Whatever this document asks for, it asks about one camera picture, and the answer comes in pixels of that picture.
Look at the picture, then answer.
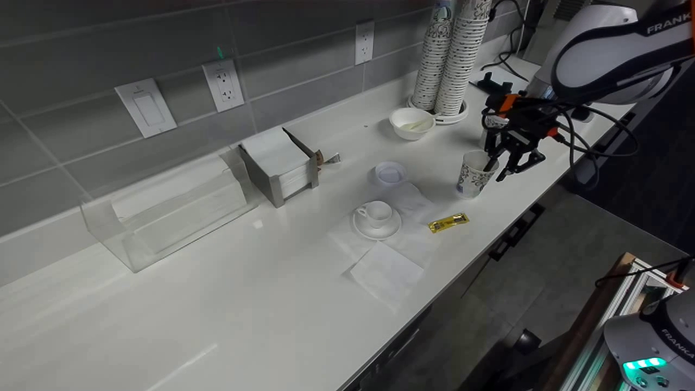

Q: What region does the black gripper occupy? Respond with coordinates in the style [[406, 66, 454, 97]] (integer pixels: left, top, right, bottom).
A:
[[481, 88, 562, 185]]

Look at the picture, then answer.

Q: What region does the patterned white paper cup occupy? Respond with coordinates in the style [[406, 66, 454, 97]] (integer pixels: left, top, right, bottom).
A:
[[454, 147, 497, 200]]

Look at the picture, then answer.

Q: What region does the white plastic cup lid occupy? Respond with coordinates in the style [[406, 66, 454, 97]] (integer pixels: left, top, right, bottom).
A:
[[371, 158, 406, 188]]

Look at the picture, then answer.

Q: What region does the small white cup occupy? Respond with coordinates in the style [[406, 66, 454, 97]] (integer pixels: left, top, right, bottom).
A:
[[361, 200, 396, 226]]

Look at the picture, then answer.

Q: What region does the black device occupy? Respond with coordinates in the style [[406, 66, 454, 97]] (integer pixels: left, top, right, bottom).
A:
[[469, 67, 512, 97]]

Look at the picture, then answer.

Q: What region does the yellow sachet packet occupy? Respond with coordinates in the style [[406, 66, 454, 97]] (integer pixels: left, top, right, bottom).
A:
[[426, 211, 472, 235]]

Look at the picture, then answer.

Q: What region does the white bowl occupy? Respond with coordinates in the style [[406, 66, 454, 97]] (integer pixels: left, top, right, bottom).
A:
[[387, 104, 439, 144]]

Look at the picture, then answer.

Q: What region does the tall stack of paper cups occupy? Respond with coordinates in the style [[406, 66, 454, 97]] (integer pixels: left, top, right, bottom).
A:
[[433, 0, 500, 119], [408, 0, 461, 116]]

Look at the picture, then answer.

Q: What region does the white paper napkin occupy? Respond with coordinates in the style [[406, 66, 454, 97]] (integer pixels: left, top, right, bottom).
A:
[[326, 214, 411, 272], [345, 241, 428, 306]]

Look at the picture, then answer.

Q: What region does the metal napkin holder with napkins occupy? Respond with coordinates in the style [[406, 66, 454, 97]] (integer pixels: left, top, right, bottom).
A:
[[236, 123, 343, 211]]

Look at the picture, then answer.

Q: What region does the grey device with green light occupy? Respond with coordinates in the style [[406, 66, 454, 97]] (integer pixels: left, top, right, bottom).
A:
[[597, 289, 695, 391]]

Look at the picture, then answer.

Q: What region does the clear acrylic box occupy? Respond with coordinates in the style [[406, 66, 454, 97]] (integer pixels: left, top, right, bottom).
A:
[[77, 150, 257, 276]]

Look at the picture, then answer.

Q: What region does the orange black wrist camera mount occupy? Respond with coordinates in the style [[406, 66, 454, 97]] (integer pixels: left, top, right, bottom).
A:
[[492, 88, 526, 119]]

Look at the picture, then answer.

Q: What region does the black drawer handle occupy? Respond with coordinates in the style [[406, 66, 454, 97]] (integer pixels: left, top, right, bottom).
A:
[[487, 203, 548, 262]]

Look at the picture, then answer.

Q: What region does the black gripper cable bundle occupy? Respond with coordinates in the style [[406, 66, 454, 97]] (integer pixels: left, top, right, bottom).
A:
[[544, 99, 643, 172]]

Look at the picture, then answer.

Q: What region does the white single wall outlet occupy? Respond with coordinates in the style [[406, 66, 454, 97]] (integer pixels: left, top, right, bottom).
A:
[[351, 17, 378, 67]]

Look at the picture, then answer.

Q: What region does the white wall switch plate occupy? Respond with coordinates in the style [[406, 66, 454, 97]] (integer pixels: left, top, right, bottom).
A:
[[112, 77, 177, 141]]

